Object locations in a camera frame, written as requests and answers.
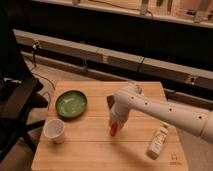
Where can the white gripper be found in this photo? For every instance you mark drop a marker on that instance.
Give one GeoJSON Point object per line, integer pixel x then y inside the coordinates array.
{"type": "Point", "coordinates": [119, 114]}

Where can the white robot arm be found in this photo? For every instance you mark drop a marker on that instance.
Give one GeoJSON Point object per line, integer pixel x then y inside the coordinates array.
{"type": "Point", "coordinates": [129, 98]}

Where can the black rectangular block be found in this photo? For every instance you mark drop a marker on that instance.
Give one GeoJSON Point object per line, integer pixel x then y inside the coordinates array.
{"type": "Point", "coordinates": [110, 101]}

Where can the white plastic bottle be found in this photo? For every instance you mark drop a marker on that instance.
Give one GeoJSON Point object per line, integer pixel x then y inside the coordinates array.
{"type": "Point", "coordinates": [158, 140]}

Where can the green bowl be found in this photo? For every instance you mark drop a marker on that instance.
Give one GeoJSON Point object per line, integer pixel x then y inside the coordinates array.
{"type": "Point", "coordinates": [71, 104]}

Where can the white paper cup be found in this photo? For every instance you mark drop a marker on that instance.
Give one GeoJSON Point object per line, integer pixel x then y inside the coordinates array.
{"type": "Point", "coordinates": [54, 130]}

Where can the black chair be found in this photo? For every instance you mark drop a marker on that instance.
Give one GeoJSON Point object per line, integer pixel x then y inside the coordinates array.
{"type": "Point", "coordinates": [18, 95]}

